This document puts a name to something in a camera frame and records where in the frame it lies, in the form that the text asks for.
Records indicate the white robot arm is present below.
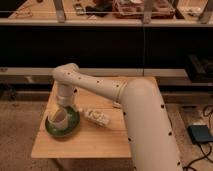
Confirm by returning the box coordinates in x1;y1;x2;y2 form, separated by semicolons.
53;63;183;171

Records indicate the basket with items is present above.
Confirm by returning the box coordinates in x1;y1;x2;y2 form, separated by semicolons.
112;0;175;19

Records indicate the black floor cable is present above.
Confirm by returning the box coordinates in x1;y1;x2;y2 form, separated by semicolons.
179;106;213;171

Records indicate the wooden table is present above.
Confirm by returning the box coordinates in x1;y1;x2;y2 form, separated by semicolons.
31;83;131;161

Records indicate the black power box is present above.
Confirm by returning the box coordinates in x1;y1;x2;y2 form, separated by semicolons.
187;125;213;144

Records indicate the dark object on shelf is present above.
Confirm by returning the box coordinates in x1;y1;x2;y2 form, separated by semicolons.
86;4;112;17

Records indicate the green ceramic bowl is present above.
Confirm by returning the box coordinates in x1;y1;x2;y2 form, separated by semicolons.
45;106;80;138

